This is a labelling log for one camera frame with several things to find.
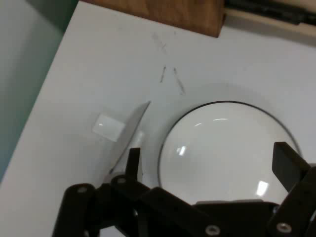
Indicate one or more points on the silver table knife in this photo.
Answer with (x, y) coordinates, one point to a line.
(133, 126)

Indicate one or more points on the dark brown wooden cabinet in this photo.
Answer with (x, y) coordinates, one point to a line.
(182, 14)

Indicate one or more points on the green foam puzzle mat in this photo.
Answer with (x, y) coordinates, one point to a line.
(13, 140)

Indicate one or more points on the white plate with black rim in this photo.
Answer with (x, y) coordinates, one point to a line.
(222, 153)

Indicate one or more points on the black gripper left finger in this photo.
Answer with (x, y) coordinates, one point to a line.
(81, 212)

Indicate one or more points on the white ceramic cutlery rest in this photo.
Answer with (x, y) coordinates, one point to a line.
(107, 127)

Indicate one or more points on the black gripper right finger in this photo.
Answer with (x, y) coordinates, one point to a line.
(298, 197)

